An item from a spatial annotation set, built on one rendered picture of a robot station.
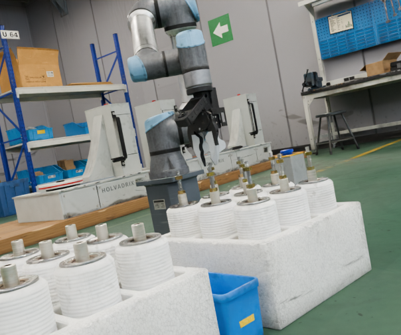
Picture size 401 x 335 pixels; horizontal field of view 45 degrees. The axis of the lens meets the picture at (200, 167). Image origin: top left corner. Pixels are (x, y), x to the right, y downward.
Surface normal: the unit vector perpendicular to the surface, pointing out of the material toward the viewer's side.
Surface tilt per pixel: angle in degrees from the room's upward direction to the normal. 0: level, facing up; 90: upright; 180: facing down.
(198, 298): 90
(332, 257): 90
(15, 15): 90
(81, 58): 90
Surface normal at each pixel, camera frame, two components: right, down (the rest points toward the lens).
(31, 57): 0.82, 0.08
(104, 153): 0.77, -0.11
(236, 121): -0.64, -0.25
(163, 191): -0.62, 0.16
